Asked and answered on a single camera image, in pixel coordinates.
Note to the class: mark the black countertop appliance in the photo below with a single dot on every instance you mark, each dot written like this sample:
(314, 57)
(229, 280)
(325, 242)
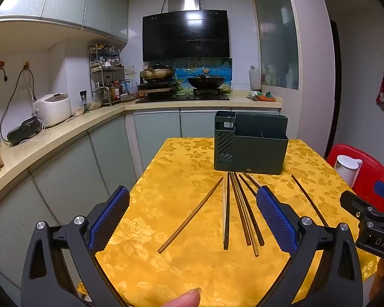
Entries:
(24, 131)

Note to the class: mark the metal spice rack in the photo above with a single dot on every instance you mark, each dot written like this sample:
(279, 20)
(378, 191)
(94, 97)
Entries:
(105, 70)

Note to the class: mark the black pepper grinder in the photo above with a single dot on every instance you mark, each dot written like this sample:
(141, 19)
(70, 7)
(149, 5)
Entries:
(84, 102)

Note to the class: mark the lidded wok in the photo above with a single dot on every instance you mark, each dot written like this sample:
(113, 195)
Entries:
(156, 73)

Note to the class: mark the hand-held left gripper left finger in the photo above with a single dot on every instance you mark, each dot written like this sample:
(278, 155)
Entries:
(110, 220)

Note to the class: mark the white plastic jug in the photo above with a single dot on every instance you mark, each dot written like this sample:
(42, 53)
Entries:
(255, 78)

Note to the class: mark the dark wooden chopstick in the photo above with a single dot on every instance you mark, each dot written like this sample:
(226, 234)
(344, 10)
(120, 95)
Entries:
(307, 198)
(258, 230)
(251, 180)
(226, 224)

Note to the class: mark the brown wooden chopstick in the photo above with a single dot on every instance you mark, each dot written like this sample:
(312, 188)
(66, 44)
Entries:
(192, 214)
(240, 211)

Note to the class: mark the pale green upper cabinets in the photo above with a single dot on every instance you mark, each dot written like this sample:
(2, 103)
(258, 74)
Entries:
(67, 3)

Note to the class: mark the red plastic stool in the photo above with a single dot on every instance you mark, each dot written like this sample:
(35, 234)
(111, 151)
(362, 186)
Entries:
(374, 172)

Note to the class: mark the black wok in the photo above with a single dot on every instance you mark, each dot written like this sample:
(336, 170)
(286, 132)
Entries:
(206, 81)

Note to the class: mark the light wooden chopstick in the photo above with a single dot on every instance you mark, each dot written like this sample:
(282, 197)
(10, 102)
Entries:
(255, 249)

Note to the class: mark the person's left hand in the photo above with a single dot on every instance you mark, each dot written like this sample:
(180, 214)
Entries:
(185, 299)

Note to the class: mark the black range hood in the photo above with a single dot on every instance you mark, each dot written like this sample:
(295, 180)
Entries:
(185, 35)

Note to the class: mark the orange dish tray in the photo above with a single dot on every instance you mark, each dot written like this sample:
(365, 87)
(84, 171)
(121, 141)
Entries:
(264, 97)

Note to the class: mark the blue picture backsplash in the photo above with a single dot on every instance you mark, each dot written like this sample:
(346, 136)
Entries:
(182, 70)

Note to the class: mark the white kettle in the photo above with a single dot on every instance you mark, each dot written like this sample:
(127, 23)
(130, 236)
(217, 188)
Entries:
(345, 171)

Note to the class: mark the frosted glass door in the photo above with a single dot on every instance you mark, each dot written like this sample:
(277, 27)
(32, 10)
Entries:
(275, 38)

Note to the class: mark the black induction cooker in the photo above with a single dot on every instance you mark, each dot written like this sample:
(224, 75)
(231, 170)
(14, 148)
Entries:
(155, 88)

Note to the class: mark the white rice cooker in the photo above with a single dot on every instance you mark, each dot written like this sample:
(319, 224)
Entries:
(52, 108)

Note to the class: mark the black gas stove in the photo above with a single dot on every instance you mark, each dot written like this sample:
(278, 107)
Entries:
(192, 97)

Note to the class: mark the dark green utensil holder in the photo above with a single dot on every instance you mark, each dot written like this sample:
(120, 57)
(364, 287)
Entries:
(252, 153)

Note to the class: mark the yellow floral tablecloth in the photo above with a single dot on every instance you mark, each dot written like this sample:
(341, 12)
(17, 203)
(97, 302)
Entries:
(179, 271)

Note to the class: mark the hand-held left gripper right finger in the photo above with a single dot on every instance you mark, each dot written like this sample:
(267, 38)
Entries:
(275, 217)

